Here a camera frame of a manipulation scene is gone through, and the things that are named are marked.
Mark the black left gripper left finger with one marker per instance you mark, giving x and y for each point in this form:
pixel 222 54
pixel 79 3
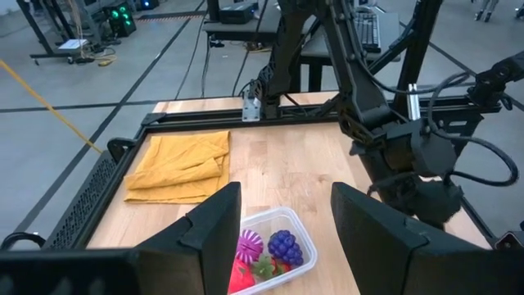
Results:
pixel 204 246

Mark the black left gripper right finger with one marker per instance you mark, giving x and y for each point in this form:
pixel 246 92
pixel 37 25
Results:
pixel 368 246

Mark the purple pink striped toy fruit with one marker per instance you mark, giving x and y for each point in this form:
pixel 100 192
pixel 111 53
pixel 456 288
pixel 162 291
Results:
pixel 249 246

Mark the large red toy strawberry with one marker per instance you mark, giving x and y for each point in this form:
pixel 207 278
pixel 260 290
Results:
pixel 240 278

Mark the clear plastic tupperware container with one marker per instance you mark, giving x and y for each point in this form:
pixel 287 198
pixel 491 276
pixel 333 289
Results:
pixel 303 246

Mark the small red toy strawberry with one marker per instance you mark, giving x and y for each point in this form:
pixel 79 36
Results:
pixel 270 268

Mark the purple toy grape bunch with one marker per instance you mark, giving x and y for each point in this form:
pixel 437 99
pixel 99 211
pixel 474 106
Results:
pixel 285 247

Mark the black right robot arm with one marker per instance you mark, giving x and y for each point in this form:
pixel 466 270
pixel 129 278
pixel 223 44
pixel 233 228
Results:
pixel 352 61

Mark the mustard yellow folded cloth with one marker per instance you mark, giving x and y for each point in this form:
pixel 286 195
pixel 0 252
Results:
pixel 180 168

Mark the silver metal cylinder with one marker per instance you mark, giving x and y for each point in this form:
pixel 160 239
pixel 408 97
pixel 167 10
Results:
pixel 414 102

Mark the grey desk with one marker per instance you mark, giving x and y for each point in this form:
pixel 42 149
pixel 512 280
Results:
pixel 389 37

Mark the black keyboard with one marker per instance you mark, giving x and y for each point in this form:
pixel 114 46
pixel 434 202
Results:
pixel 368 30

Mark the black low platform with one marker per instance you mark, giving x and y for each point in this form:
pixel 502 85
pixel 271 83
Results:
pixel 241 30

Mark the black equipment box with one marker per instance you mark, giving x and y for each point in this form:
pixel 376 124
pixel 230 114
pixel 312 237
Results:
pixel 237 10

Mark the white paper stack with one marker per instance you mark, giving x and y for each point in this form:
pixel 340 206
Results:
pixel 73 44

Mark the green lit computer tower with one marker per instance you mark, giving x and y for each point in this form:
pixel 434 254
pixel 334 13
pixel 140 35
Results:
pixel 120 16

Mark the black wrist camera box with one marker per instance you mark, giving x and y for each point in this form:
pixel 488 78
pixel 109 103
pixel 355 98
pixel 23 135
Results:
pixel 434 151

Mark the black jointed mount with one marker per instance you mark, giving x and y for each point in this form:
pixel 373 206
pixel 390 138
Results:
pixel 499 73

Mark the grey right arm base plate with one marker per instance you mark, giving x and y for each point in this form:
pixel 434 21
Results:
pixel 251 107

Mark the black cart frame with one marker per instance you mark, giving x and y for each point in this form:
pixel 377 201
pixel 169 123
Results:
pixel 42 37

